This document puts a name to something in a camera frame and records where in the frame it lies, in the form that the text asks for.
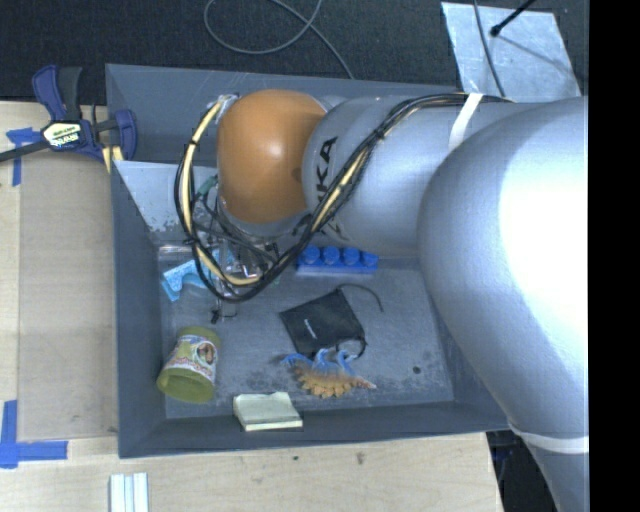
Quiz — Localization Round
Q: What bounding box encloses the blue sponge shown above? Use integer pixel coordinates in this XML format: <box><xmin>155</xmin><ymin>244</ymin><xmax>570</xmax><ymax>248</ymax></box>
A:
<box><xmin>160</xmin><ymin>261</ymin><xmax>212</xmax><ymax>303</ymax></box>

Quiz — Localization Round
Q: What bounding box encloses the blue studded toy brick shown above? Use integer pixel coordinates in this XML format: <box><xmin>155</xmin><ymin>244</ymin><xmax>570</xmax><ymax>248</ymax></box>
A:
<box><xmin>294</xmin><ymin>244</ymin><xmax>381</xmax><ymax>276</ymax></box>

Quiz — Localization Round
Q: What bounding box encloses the yellow-green printed cup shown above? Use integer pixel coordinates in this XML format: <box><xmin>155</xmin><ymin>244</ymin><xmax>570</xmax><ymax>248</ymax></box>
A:
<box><xmin>155</xmin><ymin>325</ymin><xmax>223</xmax><ymax>405</ymax></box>

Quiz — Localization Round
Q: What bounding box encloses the blue and orange toy dinosaur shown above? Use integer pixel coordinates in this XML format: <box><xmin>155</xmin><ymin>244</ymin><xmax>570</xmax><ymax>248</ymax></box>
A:
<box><xmin>279</xmin><ymin>347</ymin><xmax>379</xmax><ymax>400</ymax></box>

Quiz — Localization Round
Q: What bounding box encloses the pale yellow notepad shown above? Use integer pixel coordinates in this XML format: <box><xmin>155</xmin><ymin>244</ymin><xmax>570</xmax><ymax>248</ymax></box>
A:
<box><xmin>231</xmin><ymin>390</ymin><xmax>305</xmax><ymax>433</ymax></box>

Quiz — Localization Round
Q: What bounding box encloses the grey metal bin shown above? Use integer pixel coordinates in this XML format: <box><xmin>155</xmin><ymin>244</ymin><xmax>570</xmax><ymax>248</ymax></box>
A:
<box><xmin>104</xmin><ymin>62</ymin><xmax>512</xmax><ymax>459</ymax></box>

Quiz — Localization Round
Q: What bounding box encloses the pale wood board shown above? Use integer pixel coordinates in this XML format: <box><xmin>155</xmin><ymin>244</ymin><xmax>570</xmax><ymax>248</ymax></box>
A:
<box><xmin>16</xmin><ymin>153</ymin><xmax>122</xmax><ymax>442</ymax></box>

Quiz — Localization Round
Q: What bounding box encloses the black drawstring pouch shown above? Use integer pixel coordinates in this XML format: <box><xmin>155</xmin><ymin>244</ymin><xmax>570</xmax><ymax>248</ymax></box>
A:
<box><xmin>278</xmin><ymin>283</ymin><xmax>386</xmax><ymax>361</ymax></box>

